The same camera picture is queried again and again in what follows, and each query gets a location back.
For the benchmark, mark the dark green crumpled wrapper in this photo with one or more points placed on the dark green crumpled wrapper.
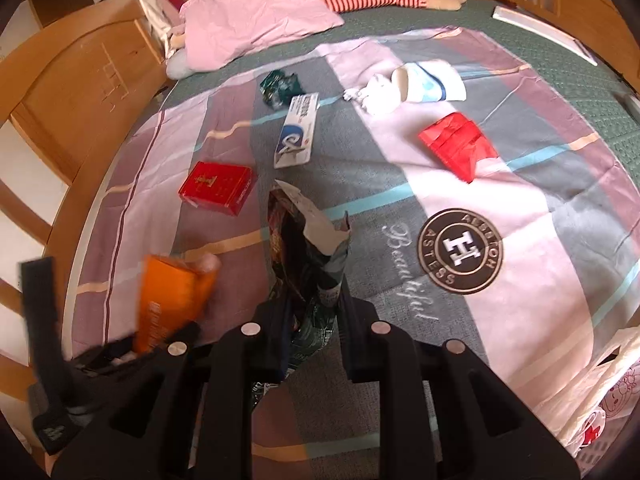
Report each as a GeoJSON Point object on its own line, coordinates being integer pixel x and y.
{"type": "Point", "coordinates": [277, 87]}

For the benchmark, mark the white and blue carton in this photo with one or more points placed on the white and blue carton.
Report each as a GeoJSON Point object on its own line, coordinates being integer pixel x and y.
{"type": "Point", "coordinates": [297, 130]}

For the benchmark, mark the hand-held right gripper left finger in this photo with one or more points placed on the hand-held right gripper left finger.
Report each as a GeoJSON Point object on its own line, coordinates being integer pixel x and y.
{"type": "Point", "coordinates": [165, 410]}

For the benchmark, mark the white framed board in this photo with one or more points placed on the white framed board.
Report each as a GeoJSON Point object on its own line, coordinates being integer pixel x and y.
{"type": "Point", "coordinates": [545, 30]}

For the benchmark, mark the orange box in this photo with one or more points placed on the orange box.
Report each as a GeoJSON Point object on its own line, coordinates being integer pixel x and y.
{"type": "Point", "coordinates": [165, 290]}

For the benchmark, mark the white lattice waste bin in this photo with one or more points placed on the white lattice waste bin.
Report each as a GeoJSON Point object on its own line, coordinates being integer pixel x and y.
{"type": "Point", "coordinates": [600, 452]}

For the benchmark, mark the white hanging towel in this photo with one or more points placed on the white hanging towel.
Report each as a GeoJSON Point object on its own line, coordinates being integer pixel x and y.
{"type": "Point", "coordinates": [155, 12]}

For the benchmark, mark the white red-print plastic bag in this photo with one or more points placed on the white red-print plastic bag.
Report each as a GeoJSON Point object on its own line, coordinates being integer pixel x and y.
{"type": "Point", "coordinates": [600, 385]}

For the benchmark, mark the green snack bag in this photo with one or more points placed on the green snack bag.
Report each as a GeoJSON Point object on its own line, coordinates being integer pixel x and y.
{"type": "Point", "coordinates": [295, 260]}

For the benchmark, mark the red foil packet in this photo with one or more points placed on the red foil packet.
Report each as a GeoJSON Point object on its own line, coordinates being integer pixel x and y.
{"type": "Point", "coordinates": [455, 145]}

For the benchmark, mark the white crumpled tissue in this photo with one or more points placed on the white crumpled tissue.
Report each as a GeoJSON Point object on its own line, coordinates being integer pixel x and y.
{"type": "Point", "coordinates": [375, 95]}

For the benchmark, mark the wooden bunk bed frame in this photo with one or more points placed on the wooden bunk bed frame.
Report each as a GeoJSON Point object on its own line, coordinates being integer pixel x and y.
{"type": "Point", "coordinates": [75, 85]}

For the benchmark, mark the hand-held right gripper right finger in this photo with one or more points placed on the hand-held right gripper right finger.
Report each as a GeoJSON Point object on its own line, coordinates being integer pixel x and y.
{"type": "Point", "coordinates": [480, 410]}

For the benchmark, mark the red cardboard box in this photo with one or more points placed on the red cardboard box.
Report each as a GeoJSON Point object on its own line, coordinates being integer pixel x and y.
{"type": "Point", "coordinates": [217, 187]}

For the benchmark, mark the pink pillow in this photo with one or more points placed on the pink pillow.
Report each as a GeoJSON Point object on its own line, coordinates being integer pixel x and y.
{"type": "Point", "coordinates": [250, 15]}

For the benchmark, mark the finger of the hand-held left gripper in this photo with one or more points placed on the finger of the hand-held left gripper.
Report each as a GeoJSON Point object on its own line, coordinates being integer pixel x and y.
{"type": "Point", "coordinates": [42, 310]}
{"type": "Point", "coordinates": [182, 335]}

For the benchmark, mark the white and blue paper cup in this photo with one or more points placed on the white and blue paper cup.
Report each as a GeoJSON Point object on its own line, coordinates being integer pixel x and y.
{"type": "Point", "coordinates": [430, 80]}

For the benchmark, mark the plaid bed sheet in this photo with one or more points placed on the plaid bed sheet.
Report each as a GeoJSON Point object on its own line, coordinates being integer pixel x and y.
{"type": "Point", "coordinates": [525, 200]}

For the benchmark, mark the green woven mat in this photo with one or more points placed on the green woven mat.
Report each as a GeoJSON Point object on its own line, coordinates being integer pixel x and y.
{"type": "Point", "coordinates": [560, 75]}

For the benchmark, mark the pale small pillow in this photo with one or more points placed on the pale small pillow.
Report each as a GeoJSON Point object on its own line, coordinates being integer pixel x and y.
{"type": "Point", "coordinates": [177, 66]}

